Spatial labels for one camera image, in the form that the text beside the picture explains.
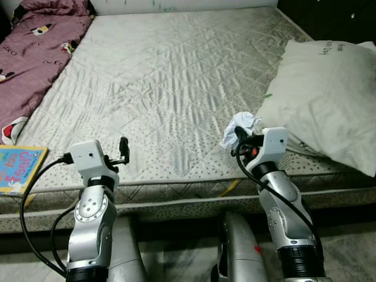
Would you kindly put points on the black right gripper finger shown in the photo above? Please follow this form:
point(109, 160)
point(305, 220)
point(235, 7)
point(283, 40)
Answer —
point(241, 136)

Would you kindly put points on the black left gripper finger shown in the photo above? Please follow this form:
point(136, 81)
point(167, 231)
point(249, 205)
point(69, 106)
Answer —
point(124, 147)

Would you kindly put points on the white cloth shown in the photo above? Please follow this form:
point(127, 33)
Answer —
point(245, 121)

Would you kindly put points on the white pillow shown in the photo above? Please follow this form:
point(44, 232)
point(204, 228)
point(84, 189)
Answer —
point(329, 100)

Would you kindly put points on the colourful children's book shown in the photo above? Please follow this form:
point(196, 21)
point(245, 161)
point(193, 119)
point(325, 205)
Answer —
point(20, 167)

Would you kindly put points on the grey quilted mattress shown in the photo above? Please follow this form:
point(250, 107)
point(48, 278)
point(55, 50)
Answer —
point(176, 88)

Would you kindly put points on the dotted lower mattress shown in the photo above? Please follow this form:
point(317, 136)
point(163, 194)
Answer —
point(176, 214)

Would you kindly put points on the grey left robot leg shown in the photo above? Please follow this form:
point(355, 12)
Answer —
point(126, 252)

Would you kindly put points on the grey robot leg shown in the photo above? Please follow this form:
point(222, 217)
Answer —
point(126, 252)
point(238, 252)

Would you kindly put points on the grey right robot leg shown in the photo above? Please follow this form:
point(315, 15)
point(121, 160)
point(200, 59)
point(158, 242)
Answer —
point(238, 252)

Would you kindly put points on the pink cartoon print blanket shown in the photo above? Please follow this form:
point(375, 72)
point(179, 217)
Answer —
point(35, 53)

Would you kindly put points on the black tufted headboard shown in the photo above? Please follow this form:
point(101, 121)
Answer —
point(329, 17)

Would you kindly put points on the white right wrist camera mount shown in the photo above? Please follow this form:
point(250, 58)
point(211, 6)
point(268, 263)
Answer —
point(275, 144)

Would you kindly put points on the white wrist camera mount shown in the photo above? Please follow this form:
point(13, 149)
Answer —
point(88, 155)
point(275, 144)

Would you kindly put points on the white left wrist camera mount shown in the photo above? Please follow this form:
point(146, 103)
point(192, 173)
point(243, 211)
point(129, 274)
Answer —
point(88, 155)

